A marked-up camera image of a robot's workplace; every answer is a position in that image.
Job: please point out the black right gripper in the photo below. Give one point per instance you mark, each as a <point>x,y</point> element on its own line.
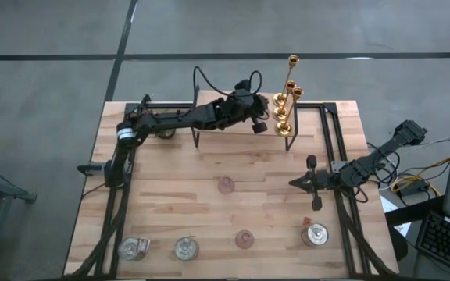
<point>320,181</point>

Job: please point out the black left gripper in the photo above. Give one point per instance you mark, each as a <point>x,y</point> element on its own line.
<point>246,107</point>

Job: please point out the tall gold candlestick holder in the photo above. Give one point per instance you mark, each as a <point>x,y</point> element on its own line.
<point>277,99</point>

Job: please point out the tin can with orange label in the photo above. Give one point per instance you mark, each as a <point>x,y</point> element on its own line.
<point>315,235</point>

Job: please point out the pink glass candle holder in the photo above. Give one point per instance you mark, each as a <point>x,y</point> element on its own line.
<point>226,185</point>
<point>244,239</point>

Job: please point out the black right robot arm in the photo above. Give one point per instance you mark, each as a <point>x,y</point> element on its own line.
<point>381,151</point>

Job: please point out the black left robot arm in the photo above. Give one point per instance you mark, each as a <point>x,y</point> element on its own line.
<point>170,121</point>

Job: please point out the grey metal mounting plate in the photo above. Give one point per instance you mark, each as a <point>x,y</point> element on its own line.
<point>336,166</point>

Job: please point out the potted green succulent plant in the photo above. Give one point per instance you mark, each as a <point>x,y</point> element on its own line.
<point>167,134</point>

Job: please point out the white paper sheet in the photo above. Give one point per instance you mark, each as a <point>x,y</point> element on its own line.
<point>389,205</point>

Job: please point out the black power adapter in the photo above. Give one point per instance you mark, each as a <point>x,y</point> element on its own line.
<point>414,190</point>

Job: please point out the black keyboard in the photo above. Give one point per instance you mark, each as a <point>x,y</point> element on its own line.
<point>443,242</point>

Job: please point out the silver tin can torn label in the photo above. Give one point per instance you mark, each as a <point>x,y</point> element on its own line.
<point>131,250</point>

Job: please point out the black metal stand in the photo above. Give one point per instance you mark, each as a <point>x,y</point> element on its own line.
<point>10,191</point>

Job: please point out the wooden shelf riser black frame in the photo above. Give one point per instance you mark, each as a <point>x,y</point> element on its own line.
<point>233,129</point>

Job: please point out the black aluminium rig frame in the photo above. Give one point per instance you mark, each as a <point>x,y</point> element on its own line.
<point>170,105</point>

